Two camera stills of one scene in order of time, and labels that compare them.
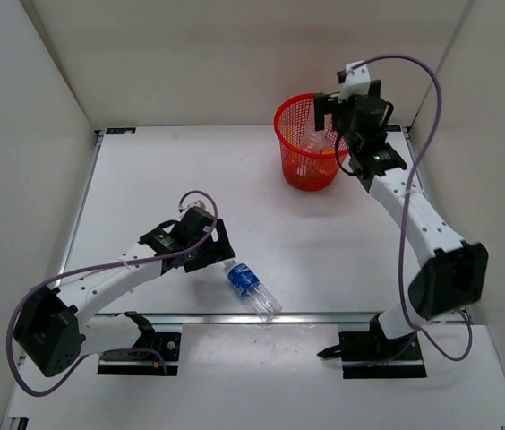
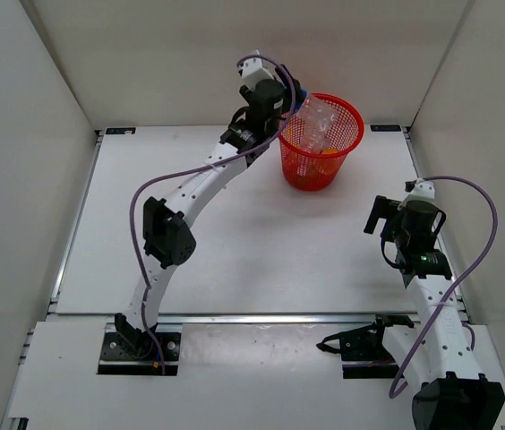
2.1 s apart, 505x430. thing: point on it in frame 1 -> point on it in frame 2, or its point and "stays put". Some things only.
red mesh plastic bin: x=309 y=157 stays put
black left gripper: x=220 y=250 -> x=243 y=92
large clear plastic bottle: x=312 y=141 stays put
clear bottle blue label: x=244 y=279 -> x=315 y=121
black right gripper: x=328 y=106 -> x=383 y=208
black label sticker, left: x=121 y=131 stays put
